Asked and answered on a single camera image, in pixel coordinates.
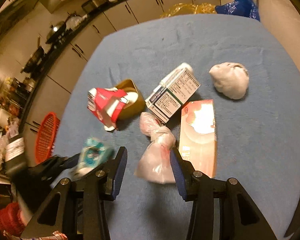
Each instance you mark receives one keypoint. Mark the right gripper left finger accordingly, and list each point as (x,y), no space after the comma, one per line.
(114,171)

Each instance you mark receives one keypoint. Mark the yellow plastic bag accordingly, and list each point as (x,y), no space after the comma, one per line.
(189,9)

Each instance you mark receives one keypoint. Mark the white small carton box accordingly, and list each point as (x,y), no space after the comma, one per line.
(14,148)

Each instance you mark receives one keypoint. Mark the blue plastic bag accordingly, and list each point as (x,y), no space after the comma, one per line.
(244,8)

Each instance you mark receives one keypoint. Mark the black frying pan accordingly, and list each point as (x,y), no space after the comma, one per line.
(32,63)

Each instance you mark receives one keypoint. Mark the white medicine box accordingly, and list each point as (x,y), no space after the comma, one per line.
(165,101)

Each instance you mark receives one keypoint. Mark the red plastic mesh basket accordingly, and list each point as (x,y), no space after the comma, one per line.
(46,137)

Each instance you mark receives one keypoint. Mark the crumpled white paper ball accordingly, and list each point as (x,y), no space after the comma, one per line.
(231,79)

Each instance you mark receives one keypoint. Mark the pink plastic bag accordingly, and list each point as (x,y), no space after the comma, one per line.
(154,165)

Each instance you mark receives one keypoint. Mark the white electric kettle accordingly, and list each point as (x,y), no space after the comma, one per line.
(0,117)

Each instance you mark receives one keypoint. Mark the red white torn carton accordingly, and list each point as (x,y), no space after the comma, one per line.
(106,104)

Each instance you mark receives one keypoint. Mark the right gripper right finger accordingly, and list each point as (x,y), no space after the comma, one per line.
(186,177)

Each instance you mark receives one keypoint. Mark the teal white wrapper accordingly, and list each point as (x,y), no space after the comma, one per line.
(94,153)

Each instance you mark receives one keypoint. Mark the blue table cloth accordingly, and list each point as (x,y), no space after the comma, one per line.
(248,98)

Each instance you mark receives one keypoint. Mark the orange paper box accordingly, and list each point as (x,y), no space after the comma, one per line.
(198,140)

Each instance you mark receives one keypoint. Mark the black wok with lid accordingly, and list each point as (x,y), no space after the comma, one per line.
(55,32)

